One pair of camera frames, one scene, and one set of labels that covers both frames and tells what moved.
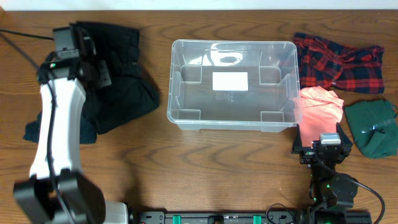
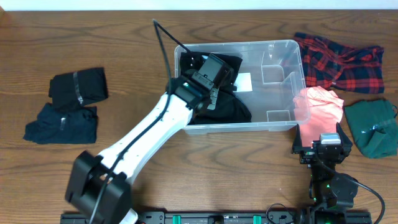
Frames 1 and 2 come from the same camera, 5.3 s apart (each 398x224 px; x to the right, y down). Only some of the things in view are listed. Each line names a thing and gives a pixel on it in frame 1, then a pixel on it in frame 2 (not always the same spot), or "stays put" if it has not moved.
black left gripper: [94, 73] to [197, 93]
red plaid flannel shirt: [324, 64] stays put
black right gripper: [308, 152] stays put
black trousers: [132, 94] to [225, 107]
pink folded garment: [319, 111] stays put
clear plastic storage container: [225, 84] stays put
